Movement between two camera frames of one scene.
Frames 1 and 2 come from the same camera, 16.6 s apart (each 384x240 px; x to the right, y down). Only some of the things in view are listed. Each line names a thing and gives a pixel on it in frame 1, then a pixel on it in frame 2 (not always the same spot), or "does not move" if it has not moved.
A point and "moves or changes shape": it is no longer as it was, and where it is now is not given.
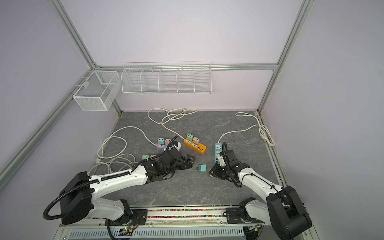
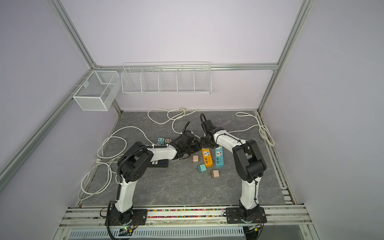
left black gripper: (190, 163) → (198, 148)
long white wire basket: (166, 78) does not move
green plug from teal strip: (202, 168) does not move
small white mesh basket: (98, 91) does not move
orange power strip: (200, 148) moves or changes shape
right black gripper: (216, 172) → (203, 144)
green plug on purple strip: (161, 141) does not move
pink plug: (196, 140) moves or changes shape
